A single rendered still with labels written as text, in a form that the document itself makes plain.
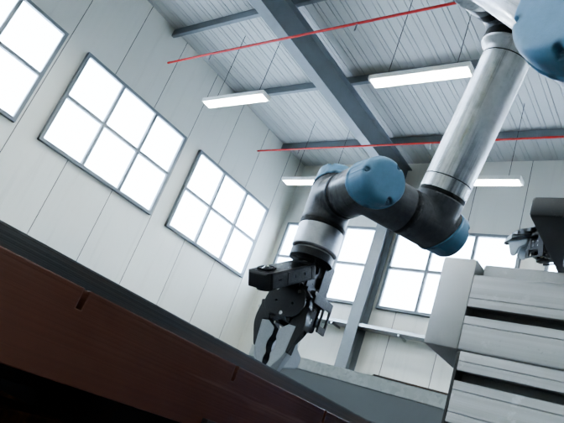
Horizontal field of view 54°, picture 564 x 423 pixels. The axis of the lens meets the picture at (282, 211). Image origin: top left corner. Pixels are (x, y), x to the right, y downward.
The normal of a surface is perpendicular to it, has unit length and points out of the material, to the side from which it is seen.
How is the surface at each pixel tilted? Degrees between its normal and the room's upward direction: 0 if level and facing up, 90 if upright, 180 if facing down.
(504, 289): 90
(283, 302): 90
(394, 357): 90
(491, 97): 106
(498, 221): 90
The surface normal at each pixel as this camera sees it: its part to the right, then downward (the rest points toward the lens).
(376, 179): 0.43, -0.20
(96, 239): 0.77, 0.04
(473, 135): -0.10, -0.13
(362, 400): -0.50, -0.48
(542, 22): -0.84, -0.36
